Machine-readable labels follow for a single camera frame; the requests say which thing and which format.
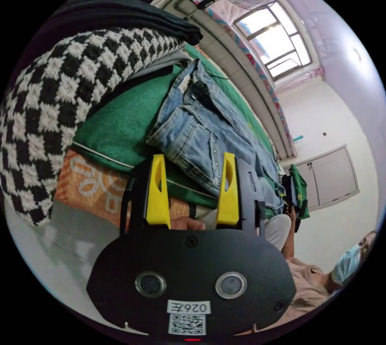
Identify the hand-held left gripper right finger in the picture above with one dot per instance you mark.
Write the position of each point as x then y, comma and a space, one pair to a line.
226, 203

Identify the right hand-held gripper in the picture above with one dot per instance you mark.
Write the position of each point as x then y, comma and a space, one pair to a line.
290, 191

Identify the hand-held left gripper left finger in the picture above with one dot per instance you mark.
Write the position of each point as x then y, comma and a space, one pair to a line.
156, 200

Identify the person's right forearm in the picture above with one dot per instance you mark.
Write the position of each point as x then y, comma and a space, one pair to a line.
290, 236

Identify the blue jeans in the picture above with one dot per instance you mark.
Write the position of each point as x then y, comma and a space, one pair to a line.
193, 130

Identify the person's left hand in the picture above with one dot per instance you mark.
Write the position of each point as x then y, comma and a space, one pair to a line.
187, 224

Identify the green cloth with yellow mark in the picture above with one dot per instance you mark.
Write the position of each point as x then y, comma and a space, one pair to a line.
303, 185

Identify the white cupboard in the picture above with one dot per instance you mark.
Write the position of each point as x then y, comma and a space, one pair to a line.
331, 177

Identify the person's body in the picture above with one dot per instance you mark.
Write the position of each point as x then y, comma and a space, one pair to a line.
307, 287

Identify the pink curtain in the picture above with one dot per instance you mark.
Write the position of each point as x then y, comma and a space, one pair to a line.
315, 74

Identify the window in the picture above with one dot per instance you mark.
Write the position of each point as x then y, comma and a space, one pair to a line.
273, 40

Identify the pile of clothes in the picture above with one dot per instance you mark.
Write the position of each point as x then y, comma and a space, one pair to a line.
60, 79

